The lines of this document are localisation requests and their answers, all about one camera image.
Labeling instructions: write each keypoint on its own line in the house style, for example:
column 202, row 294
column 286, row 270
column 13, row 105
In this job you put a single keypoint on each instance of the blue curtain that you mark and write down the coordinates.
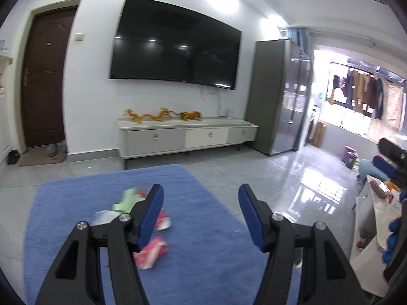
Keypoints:
column 299, row 39

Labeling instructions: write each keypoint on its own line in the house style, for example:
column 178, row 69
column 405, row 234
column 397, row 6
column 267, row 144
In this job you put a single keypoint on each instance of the cardboard box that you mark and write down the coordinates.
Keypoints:
column 319, row 135

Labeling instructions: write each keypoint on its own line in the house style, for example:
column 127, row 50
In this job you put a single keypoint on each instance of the person's jeans leg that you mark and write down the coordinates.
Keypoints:
column 370, row 170

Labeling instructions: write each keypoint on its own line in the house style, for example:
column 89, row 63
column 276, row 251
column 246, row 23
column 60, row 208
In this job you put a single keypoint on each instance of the pair of grey slippers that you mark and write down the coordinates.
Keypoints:
column 55, row 149

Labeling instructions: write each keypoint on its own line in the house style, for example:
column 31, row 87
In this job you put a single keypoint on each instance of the golden dragon figurine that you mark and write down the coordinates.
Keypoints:
column 143, row 116

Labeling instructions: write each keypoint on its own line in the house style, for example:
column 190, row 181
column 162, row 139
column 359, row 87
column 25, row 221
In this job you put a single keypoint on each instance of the white power strip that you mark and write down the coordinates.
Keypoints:
column 229, row 113

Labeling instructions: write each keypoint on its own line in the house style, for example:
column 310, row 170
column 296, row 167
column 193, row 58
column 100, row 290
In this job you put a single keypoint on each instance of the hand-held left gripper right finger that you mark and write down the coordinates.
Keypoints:
column 251, row 216

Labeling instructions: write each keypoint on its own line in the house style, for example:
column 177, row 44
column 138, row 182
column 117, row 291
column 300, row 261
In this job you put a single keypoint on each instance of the white side table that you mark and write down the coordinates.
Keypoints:
column 376, row 211

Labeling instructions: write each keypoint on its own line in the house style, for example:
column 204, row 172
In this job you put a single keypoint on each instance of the beige light switch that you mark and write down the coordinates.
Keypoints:
column 79, row 37

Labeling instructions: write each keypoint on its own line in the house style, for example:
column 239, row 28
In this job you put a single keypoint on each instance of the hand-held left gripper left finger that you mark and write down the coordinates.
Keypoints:
column 152, row 219

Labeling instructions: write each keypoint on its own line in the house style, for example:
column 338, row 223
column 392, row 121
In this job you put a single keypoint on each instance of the large red and white wrapper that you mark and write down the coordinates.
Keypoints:
column 150, row 251

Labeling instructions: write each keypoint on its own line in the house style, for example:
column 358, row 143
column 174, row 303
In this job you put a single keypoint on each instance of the blue fluffy rug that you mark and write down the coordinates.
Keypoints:
column 197, row 203

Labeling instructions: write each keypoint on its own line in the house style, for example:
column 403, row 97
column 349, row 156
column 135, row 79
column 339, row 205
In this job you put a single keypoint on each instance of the golden tiger figurine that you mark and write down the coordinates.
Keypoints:
column 190, row 116

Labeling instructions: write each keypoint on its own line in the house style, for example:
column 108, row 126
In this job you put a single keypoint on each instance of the dark brown entrance door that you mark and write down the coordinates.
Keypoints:
column 47, row 82

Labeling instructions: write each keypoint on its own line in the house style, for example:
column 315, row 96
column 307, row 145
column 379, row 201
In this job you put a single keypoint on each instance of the brown snack packet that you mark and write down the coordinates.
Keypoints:
column 380, row 188

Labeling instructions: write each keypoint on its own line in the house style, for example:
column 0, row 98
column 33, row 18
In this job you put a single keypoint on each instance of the small red wrapper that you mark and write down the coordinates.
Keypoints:
column 142, row 194

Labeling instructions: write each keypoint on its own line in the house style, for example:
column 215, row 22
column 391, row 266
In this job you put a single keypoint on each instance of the white and grey television cabinet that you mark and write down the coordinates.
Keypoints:
column 159, row 139

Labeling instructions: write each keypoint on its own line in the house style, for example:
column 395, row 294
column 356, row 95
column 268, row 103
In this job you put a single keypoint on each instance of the black wall television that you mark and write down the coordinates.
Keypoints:
column 178, row 44

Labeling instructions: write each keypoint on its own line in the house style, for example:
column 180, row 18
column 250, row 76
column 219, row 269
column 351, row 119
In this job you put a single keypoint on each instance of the white wall cabinet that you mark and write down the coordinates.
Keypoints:
column 3, row 46

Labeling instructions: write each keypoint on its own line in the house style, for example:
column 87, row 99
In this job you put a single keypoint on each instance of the grey double-door refrigerator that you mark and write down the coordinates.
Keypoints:
column 273, row 101

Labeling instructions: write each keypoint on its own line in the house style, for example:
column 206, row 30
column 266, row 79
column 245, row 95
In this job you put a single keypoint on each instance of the brown doormat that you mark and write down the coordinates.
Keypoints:
column 38, row 159

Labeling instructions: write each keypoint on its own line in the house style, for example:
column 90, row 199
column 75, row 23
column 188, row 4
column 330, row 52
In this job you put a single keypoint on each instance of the grey-blue bin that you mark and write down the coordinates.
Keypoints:
column 352, row 161

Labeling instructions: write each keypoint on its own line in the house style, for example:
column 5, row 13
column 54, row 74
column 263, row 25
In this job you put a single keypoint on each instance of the hanging clothes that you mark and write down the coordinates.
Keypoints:
column 359, row 89

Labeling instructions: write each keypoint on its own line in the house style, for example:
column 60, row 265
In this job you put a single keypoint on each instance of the pair of black shoes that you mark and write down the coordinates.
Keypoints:
column 13, row 157

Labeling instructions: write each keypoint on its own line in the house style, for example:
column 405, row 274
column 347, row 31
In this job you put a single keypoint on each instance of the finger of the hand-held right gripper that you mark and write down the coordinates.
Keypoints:
column 392, row 241
column 392, row 152

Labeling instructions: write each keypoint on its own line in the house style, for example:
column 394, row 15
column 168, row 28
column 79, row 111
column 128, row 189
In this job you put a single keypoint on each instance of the green wrapper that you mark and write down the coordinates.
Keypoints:
column 127, row 200

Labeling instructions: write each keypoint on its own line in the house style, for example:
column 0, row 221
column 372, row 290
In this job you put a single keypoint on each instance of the hanging patterned blanket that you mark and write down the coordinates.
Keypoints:
column 389, row 111

